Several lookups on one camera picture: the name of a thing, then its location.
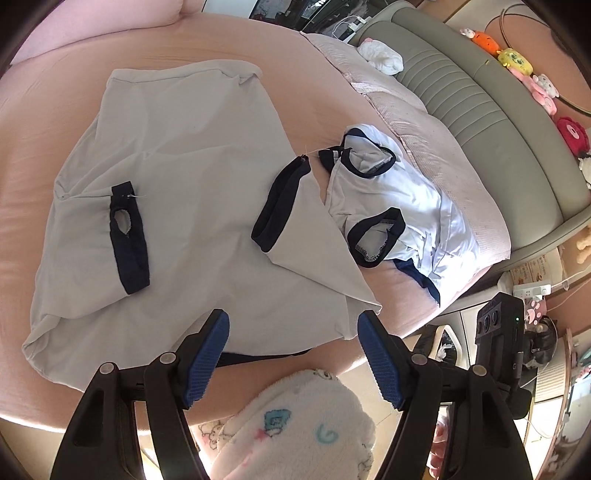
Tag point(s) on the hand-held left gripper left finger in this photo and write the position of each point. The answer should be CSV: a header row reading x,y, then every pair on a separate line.
x,y
203,364

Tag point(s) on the white power strip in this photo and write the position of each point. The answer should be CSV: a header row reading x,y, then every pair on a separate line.
x,y
531,291

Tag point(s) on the printed paper sheet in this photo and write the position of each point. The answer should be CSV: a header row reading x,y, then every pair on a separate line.
x,y
535,270

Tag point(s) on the pink pillow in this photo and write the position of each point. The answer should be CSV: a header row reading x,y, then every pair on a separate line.
x,y
92,23

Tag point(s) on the red plush toy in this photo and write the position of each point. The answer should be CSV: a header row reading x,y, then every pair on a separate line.
x,y
572,134

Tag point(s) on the grey-green padded headboard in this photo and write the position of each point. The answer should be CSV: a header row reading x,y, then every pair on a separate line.
x,y
461,74

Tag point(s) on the yellow plush toy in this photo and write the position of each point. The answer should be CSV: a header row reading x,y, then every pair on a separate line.
x,y
515,59

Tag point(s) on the pink and white plush toy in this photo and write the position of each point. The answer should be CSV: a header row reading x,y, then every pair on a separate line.
x,y
542,90

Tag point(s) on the cream plush toy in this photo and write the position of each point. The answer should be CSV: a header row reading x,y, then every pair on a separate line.
x,y
584,244

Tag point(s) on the light grey navy-trimmed shirt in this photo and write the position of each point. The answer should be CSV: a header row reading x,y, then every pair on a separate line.
x,y
198,184

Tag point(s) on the pink round bed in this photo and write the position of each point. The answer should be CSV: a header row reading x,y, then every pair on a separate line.
x,y
41,115

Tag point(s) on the dark glass wardrobe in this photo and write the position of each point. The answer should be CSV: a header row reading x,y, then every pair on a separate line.
x,y
286,11

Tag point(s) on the white navy-trimmed shirt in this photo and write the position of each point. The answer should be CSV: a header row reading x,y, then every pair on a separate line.
x,y
401,203

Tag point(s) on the orange carrot plush toy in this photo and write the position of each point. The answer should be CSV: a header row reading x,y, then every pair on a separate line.
x,y
485,41

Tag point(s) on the black and white plush toy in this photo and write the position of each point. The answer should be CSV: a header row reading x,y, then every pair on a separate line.
x,y
585,166

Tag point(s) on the small white bunny plush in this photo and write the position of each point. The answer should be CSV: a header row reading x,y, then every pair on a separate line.
x,y
467,33

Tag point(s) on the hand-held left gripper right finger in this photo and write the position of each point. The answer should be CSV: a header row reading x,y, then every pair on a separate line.
x,y
381,364

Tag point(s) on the small white crumpled cloth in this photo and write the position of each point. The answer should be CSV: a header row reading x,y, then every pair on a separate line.
x,y
383,57

